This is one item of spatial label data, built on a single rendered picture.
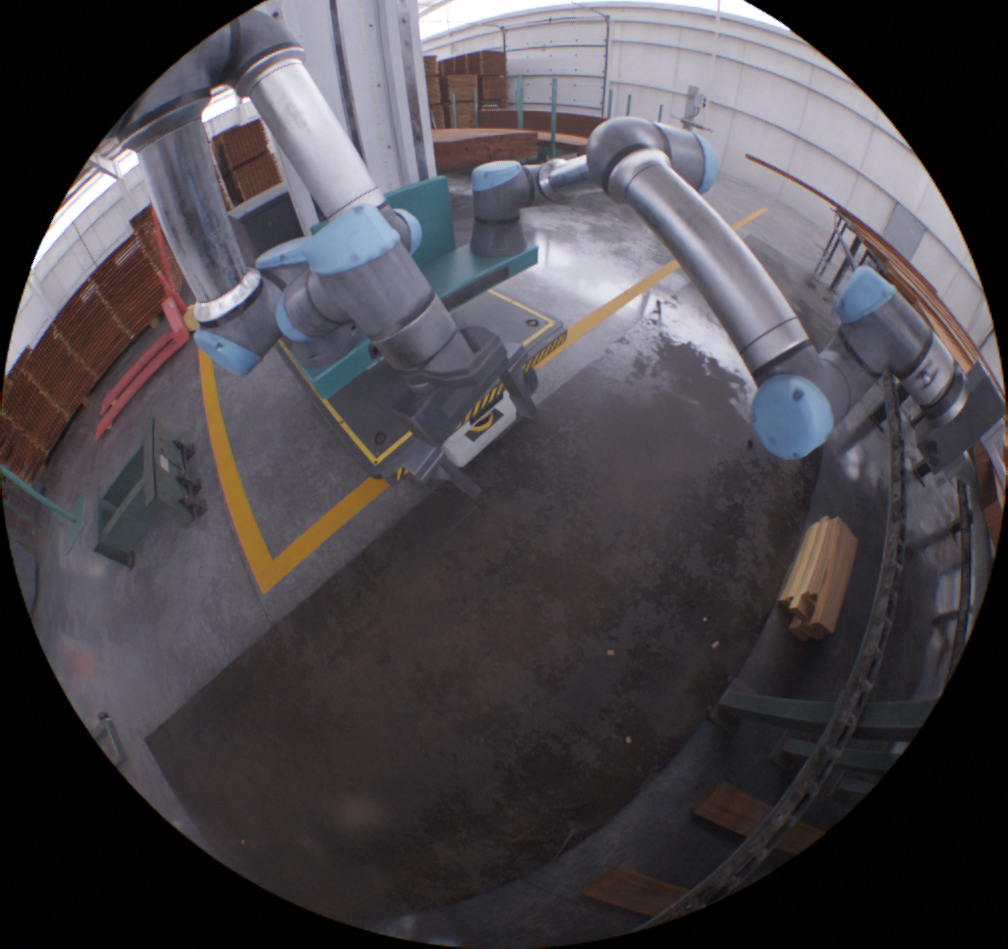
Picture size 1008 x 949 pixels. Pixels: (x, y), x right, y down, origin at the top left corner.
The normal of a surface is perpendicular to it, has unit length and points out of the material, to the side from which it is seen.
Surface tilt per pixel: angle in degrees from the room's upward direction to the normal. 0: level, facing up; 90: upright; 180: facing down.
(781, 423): 90
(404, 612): 0
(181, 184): 99
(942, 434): 90
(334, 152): 71
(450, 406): 67
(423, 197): 90
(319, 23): 90
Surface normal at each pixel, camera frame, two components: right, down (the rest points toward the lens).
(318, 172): 0.03, 0.78
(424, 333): 0.53, 0.47
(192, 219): 0.66, 0.70
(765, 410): -0.92, 0.35
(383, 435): -0.03, -0.51
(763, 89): -0.69, 0.62
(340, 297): -0.33, 0.82
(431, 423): 0.70, 0.29
